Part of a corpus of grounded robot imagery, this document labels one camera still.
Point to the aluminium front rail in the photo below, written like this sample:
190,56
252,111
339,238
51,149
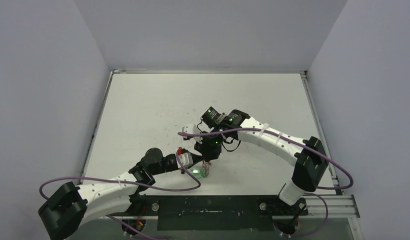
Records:
153,206

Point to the key with green tag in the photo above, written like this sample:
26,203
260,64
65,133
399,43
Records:
197,172

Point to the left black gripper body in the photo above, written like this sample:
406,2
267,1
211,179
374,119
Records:
168,165

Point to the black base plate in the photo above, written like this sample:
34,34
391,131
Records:
217,222

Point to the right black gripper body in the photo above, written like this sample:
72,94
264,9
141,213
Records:
208,156

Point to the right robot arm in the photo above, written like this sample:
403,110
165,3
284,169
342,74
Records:
306,156

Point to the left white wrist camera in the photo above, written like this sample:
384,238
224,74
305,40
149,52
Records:
184,158

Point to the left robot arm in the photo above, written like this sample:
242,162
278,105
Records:
71,206

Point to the metal keyring with red handle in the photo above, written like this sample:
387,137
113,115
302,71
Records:
206,168

